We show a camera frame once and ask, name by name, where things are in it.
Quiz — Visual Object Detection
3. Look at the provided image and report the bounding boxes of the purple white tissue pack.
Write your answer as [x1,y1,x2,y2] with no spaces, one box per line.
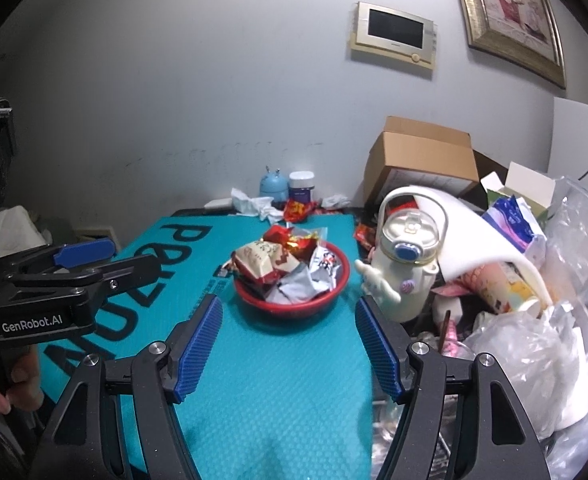
[482,196,547,260]

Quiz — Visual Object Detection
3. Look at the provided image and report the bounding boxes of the red cartoon candy packet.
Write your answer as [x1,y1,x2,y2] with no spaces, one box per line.
[285,233,319,261]

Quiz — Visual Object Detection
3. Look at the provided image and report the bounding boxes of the white lid purple jar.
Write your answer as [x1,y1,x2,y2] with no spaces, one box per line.
[288,170,315,204]

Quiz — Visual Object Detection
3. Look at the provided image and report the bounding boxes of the framed picture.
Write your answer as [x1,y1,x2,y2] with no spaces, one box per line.
[460,0,566,89]

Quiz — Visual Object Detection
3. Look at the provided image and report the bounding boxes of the white quilted jacket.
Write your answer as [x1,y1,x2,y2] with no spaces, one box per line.
[0,205,52,258]

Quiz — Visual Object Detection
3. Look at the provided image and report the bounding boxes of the blue deer humidifier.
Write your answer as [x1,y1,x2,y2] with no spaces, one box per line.
[259,167,288,204]

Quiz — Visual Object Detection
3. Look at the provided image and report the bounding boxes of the white open carton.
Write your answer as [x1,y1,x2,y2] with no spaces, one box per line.
[480,162,556,223]

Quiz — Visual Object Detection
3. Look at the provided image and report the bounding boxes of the white black printed snack packet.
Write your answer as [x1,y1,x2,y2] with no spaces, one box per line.
[308,246,341,292]

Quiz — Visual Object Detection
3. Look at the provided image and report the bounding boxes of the small crumpled white wrapper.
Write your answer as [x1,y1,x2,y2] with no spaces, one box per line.
[321,194,352,210]

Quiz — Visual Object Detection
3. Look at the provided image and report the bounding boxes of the wall intercom panel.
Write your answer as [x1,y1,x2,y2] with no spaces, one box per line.
[349,1,437,72]

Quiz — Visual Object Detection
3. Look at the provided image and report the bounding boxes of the small red candy packet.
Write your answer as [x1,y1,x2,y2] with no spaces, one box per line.
[262,224,293,246]

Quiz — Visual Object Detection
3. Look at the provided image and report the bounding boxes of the white snack wrapper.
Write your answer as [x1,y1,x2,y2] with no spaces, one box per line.
[265,263,322,306]

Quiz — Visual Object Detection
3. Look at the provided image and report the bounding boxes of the clear plastic bag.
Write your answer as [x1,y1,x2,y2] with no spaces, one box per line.
[291,226,328,246]

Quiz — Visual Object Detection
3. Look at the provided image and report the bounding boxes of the teal bubble mat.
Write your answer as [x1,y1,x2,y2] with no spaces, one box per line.
[39,216,372,479]

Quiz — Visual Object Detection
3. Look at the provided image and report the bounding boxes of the red plastic basket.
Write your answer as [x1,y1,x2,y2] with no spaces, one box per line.
[231,237,350,320]

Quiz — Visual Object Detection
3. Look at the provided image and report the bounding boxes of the person's left hand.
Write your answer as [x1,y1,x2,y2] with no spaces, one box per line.
[0,346,44,415]

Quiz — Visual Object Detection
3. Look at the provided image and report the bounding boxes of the red snack packet by jar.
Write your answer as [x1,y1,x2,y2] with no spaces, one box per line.
[283,198,318,223]

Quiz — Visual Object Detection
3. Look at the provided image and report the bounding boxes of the white foam sheet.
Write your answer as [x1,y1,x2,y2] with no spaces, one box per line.
[376,185,553,308]

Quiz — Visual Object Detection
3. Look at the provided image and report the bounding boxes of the white cartoon water bottle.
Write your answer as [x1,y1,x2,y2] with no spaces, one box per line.
[355,185,449,323]

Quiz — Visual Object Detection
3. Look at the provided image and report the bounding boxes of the crumpled white tissue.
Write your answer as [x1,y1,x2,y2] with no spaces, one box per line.
[231,188,284,224]

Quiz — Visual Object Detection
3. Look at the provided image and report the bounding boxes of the white red plum drink bag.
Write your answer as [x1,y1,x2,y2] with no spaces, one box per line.
[231,240,300,288]

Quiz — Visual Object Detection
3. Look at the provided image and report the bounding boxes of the cardboard box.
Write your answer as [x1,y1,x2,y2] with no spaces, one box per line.
[362,116,508,208]

